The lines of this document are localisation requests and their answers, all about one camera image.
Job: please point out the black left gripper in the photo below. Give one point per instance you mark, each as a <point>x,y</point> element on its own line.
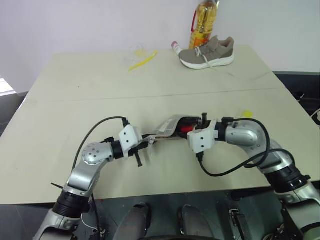
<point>138,147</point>

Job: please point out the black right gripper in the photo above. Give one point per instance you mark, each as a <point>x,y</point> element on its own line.
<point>203,125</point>

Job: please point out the clear grid pouch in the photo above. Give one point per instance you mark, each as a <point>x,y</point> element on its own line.
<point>167,126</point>

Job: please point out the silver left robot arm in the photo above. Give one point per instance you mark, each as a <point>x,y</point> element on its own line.
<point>93,152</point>

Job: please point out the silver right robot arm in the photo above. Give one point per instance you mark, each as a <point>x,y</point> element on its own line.
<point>240,135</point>

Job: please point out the black zip tie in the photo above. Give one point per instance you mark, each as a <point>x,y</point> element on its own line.
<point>58,185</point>

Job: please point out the small yellow object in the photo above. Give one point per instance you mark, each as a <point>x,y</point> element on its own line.
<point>247,113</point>

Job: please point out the dark rounded shape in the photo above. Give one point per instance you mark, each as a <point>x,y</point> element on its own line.
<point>193,221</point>
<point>136,221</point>

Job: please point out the taupe sneaker with white sole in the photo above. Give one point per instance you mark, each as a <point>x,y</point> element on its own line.
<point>212,55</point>

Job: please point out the pink and white tube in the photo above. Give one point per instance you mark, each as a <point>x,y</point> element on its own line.
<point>175,47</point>

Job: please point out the yellow plastic strip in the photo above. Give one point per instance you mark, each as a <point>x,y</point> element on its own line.
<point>142,61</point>

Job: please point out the clear plastic bag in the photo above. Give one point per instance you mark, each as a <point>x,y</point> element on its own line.
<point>136,53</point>

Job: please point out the yellow cooking oil bottle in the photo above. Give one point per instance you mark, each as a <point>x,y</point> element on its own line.
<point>203,22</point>

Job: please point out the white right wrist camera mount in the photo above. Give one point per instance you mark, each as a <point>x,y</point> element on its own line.
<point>201,140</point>

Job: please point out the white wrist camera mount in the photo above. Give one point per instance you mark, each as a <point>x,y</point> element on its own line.
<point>201,140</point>
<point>128,136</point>

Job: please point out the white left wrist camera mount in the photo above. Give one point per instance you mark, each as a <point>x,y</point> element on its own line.
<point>128,136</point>

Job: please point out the black metal bracket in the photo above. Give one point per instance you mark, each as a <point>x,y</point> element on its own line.
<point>237,220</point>

